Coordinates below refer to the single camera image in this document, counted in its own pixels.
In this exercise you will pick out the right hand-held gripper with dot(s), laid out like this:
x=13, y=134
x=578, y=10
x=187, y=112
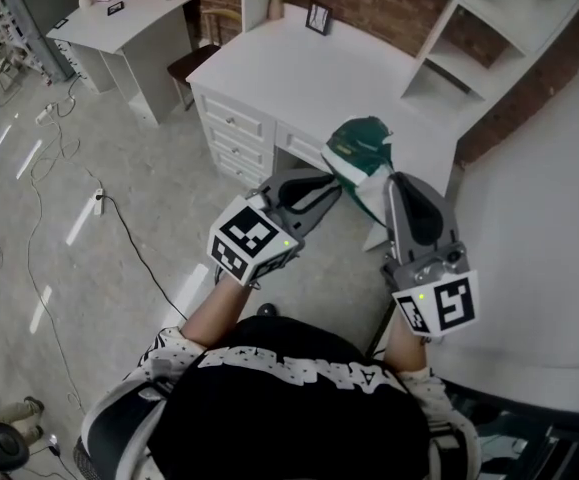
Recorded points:
x=444, y=303

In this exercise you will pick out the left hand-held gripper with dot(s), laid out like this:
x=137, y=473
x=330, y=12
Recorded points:
x=249, y=238

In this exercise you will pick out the green and white cloth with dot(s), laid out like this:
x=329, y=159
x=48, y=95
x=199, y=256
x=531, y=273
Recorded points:
x=359, y=143

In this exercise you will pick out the person's left forearm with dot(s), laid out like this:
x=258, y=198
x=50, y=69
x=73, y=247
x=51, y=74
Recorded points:
x=214, y=313

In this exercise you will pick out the person's right forearm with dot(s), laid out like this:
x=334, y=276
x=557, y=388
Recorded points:
x=404, y=348

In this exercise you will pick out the wide white desk drawer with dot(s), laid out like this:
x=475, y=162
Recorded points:
x=301, y=145

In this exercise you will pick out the white desk with drawers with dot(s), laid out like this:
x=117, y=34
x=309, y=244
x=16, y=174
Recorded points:
x=309, y=68

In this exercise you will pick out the small white desk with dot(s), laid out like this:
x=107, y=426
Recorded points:
x=134, y=23

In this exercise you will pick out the large white table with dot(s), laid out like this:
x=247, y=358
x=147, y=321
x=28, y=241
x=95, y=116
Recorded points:
x=534, y=243

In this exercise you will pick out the person's left black shoe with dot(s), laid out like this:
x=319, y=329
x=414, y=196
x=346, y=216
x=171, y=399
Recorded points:
x=269, y=310

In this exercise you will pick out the dark brown stool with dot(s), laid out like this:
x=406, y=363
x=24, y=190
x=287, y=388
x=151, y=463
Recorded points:
x=191, y=60

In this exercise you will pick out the wooden chair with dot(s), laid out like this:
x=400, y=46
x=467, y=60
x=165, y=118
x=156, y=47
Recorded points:
x=219, y=14

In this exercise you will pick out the white power strip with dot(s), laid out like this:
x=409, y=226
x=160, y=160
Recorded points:
x=44, y=113
x=99, y=202

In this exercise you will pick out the grey metal cabinet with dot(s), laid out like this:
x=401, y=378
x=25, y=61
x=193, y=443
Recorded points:
x=44, y=13

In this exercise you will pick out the black mesh chair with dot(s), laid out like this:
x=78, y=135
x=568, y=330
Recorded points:
x=80, y=460

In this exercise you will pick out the black standing picture frame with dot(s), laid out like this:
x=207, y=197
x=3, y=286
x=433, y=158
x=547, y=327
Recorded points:
x=319, y=18

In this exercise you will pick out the black table base frame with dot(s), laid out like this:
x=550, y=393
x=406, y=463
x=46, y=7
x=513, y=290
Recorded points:
x=529, y=448

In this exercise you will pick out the small black picture frame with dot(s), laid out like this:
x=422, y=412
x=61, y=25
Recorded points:
x=115, y=9

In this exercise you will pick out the tiny black picture frame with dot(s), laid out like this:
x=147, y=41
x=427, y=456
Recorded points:
x=61, y=23

